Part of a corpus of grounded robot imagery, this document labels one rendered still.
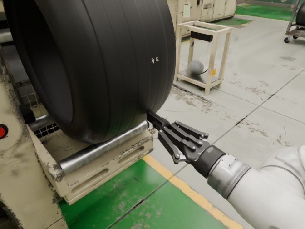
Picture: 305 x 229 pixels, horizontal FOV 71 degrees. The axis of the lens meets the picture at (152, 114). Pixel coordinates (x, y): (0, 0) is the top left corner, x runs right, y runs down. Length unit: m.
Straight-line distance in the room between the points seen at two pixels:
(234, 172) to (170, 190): 1.28
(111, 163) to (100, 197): 1.01
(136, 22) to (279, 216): 0.46
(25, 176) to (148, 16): 0.56
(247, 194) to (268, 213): 0.05
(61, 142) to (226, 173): 0.68
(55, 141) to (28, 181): 0.26
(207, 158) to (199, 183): 1.31
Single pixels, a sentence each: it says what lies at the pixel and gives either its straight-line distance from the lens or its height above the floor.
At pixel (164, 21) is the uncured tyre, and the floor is 1.29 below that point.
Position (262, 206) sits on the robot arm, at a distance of 0.48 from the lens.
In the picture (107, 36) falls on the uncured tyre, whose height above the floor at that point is 1.28.
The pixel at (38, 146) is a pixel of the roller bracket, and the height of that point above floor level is 0.95.
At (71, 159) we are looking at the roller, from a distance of 0.70.
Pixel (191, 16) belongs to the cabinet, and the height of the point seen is 0.49.
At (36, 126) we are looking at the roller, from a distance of 0.91.
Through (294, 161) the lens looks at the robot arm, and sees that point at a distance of 0.58.
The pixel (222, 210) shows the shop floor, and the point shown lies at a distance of 1.71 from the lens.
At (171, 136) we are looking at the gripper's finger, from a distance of 0.56.
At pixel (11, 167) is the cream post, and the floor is 0.94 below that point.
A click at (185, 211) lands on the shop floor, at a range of 1.65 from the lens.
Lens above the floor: 1.39
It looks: 34 degrees down
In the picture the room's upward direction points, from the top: straight up
